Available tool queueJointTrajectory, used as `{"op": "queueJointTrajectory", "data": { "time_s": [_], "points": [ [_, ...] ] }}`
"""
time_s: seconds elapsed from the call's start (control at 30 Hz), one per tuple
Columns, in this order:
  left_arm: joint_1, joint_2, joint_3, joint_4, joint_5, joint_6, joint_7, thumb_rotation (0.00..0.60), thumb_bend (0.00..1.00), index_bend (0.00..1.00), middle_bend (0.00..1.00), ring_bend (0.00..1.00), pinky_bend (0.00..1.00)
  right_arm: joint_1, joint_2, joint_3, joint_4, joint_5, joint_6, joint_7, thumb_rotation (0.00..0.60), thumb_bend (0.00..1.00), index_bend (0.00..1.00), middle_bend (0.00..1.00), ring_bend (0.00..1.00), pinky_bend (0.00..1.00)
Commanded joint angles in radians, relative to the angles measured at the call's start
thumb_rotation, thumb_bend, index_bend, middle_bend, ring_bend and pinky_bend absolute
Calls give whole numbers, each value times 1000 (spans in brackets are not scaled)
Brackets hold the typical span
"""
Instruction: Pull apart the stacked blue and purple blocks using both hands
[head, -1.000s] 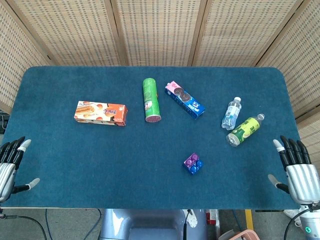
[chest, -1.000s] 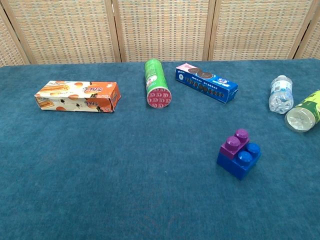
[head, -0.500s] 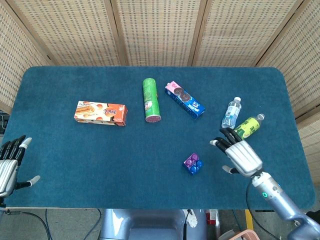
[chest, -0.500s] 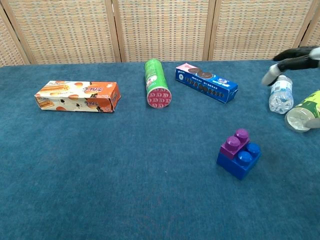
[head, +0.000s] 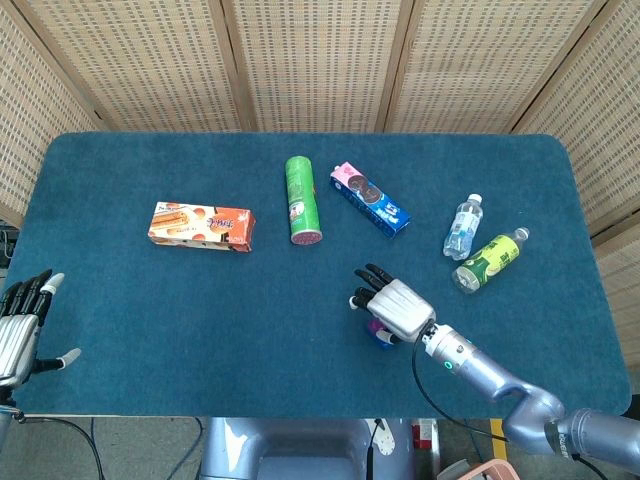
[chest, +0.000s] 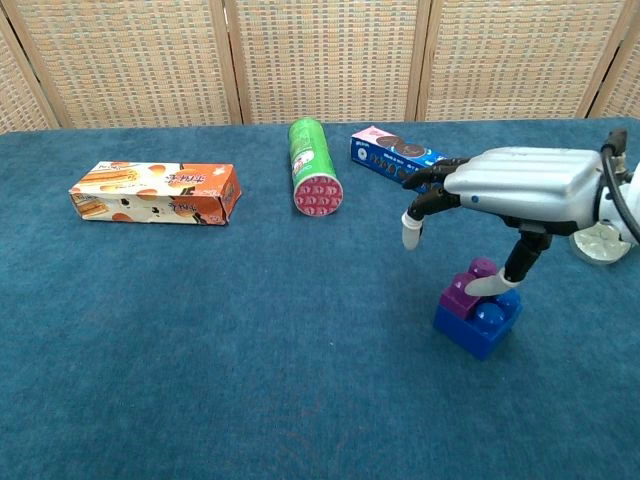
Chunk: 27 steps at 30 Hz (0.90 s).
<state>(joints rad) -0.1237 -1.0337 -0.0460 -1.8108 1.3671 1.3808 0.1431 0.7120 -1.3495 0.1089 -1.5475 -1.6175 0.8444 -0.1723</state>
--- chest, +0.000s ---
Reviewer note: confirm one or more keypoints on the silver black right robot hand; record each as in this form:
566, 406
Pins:
525, 180

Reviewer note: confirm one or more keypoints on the purple toy block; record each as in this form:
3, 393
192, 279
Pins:
457, 295

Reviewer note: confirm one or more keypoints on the blue toy block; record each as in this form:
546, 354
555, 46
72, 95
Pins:
475, 335

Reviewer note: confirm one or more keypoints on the green can clear lid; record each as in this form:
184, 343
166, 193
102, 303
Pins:
600, 248

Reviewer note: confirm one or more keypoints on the blue cookie box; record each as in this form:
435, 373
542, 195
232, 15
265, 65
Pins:
385, 155

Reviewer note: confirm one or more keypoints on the green chips can red bottom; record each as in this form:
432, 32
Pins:
311, 160

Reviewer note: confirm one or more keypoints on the woven wooden folding screen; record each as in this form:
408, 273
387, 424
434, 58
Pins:
320, 60

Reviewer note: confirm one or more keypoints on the blue table cloth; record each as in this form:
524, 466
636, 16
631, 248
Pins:
250, 350

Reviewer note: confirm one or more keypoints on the orange white biscuit box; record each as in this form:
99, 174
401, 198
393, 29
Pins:
155, 192

